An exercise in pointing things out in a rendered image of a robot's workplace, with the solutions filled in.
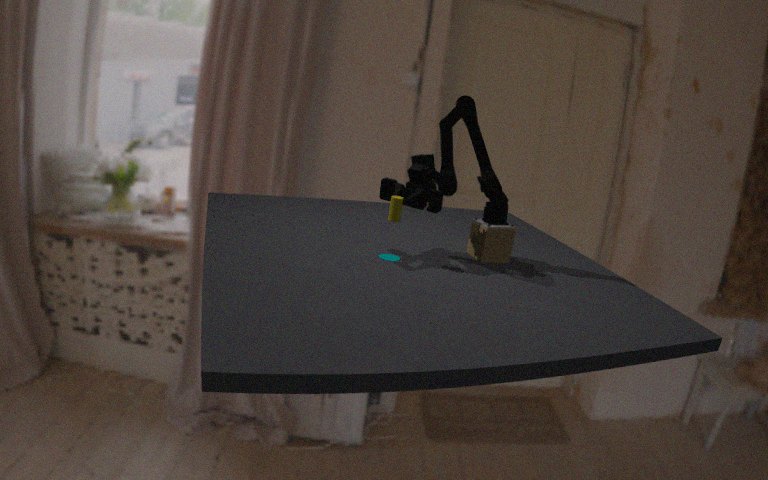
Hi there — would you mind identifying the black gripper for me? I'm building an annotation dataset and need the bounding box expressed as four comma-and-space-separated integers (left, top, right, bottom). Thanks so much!
379, 178, 443, 213

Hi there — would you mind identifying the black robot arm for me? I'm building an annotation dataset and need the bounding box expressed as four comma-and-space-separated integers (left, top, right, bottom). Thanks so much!
408, 95, 509, 225

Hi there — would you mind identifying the yellow cylinder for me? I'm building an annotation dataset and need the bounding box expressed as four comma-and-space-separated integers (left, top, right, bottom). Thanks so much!
388, 195, 403, 222

